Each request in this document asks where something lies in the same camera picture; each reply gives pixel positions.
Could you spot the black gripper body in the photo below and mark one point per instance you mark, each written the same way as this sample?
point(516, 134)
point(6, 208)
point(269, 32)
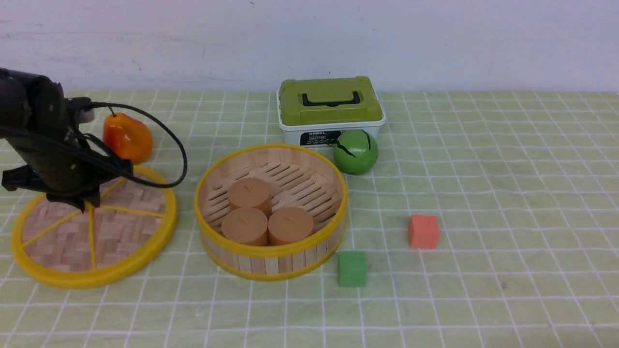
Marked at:
point(68, 171)

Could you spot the yellow woven steamer lid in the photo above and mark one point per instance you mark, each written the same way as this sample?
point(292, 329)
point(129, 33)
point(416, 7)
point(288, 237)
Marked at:
point(63, 247)

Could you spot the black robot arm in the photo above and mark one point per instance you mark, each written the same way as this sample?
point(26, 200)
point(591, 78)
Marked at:
point(42, 126)

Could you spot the yellow bamboo steamer basket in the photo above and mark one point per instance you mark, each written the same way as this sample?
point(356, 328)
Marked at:
point(298, 177)

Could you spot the orange red toy pear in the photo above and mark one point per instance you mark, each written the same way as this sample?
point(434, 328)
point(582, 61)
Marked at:
point(129, 138)

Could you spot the brown cylinder bun back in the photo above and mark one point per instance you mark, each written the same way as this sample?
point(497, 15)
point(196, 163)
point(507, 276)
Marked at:
point(250, 192)

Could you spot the brown cylinder bun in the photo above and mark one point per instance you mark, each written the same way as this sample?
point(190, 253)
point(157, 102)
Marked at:
point(250, 192)
point(246, 225)
point(289, 225)

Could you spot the brown cylinder bun left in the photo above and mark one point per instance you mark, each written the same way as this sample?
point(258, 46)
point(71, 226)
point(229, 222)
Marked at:
point(246, 225)

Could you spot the brown cylinder bun right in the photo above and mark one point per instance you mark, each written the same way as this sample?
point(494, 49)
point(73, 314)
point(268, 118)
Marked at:
point(289, 225)

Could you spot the green lidded storage box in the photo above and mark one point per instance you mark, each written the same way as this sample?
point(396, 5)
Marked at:
point(313, 112)

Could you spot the green toy ball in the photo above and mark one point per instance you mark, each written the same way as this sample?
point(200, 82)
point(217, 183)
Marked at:
point(355, 152)

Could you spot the green foam cube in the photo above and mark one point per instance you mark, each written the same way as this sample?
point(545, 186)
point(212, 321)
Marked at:
point(353, 270)

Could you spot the red foam cube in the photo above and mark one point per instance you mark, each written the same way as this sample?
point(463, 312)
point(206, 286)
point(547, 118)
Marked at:
point(423, 232)

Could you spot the green checkered tablecloth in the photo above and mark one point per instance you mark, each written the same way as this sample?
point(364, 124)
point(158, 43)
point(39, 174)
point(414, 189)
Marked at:
point(525, 189)

